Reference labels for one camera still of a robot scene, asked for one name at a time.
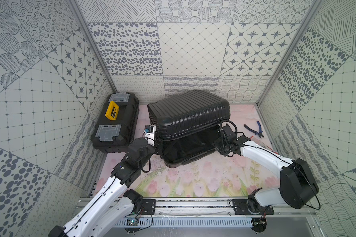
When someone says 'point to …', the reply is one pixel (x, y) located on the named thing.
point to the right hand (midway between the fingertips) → (214, 146)
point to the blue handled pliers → (260, 133)
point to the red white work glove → (257, 142)
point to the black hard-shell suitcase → (185, 123)
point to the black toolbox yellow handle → (116, 123)
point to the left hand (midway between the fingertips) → (163, 136)
